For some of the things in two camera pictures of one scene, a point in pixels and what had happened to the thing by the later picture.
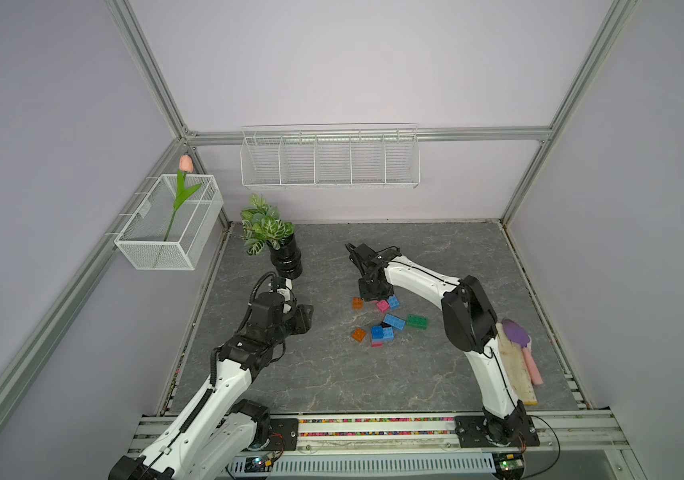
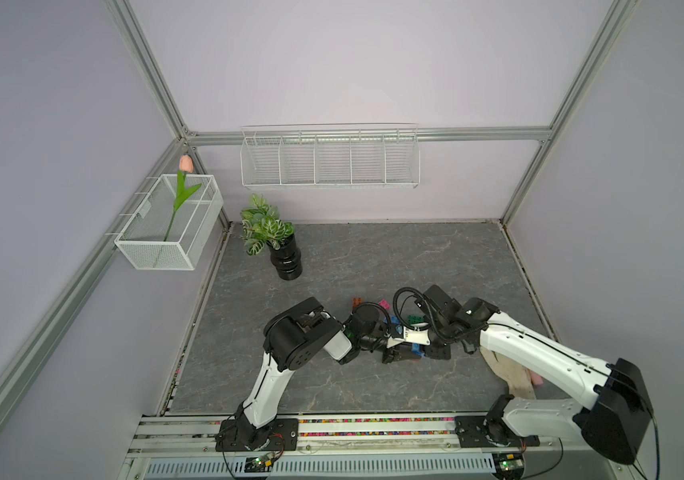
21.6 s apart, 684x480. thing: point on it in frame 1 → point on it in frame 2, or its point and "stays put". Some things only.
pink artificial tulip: [183, 192] stays put
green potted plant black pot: [262, 225] stays put
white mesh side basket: [162, 237] stays put
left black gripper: [301, 318] → [392, 355]
